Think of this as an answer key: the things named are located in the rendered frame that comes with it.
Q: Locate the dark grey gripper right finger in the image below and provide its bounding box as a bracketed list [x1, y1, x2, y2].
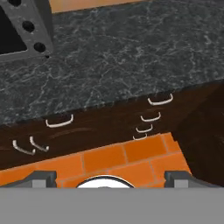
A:
[164, 171, 221, 188]

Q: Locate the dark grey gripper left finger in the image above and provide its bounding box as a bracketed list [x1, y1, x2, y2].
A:
[2, 171, 58, 188]

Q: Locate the dark wood cupboard side panel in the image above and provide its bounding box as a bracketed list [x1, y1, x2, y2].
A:
[171, 81, 224, 187]

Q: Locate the white round disc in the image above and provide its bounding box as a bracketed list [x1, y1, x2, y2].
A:
[76, 175, 136, 188]

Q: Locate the dark wood cupboard run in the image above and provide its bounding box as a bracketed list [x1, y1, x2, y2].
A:
[0, 82, 217, 172]

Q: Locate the silver cupboard door handle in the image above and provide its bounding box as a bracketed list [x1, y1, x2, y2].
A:
[29, 136, 50, 153]
[12, 139, 37, 156]

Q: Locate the silver drawer handle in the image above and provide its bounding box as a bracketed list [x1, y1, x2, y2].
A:
[132, 133, 148, 142]
[147, 94, 174, 107]
[136, 124, 154, 134]
[140, 112, 162, 123]
[45, 114, 74, 129]

